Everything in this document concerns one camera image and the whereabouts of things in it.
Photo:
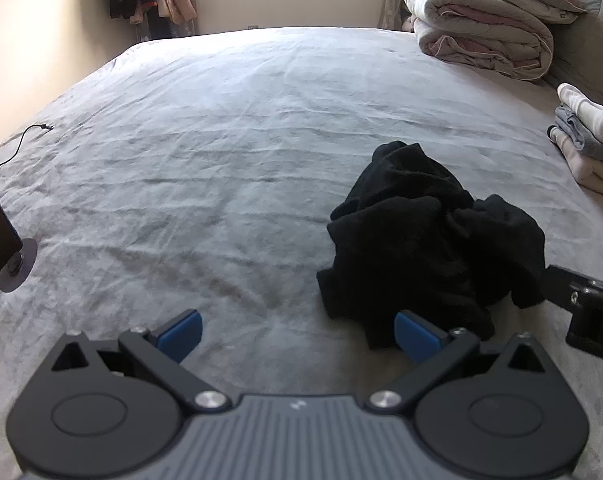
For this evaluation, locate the round phone stand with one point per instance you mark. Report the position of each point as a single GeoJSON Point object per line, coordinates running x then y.
{"type": "Point", "coordinates": [24, 265]}

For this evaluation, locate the grey quilted headboard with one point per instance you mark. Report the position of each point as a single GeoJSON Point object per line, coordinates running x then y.
{"type": "Point", "coordinates": [596, 35]}

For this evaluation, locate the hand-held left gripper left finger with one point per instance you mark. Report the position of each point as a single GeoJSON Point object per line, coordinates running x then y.
{"type": "Point", "coordinates": [179, 335]}

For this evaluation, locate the black shirt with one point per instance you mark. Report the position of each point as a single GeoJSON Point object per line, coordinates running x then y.
{"type": "Point", "coordinates": [421, 240]}

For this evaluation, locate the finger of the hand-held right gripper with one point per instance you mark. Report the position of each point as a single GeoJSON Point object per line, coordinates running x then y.
{"type": "Point", "coordinates": [561, 285]}

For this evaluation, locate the folded white pink duvet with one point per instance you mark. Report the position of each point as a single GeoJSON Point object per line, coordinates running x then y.
{"type": "Point", "coordinates": [486, 35]}

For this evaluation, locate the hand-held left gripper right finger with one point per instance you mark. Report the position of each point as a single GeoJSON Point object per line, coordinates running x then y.
{"type": "Point", "coordinates": [416, 335]}

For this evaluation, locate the grey bed sheet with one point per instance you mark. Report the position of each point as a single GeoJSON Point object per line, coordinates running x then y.
{"type": "Point", "coordinates": [221, 160]}

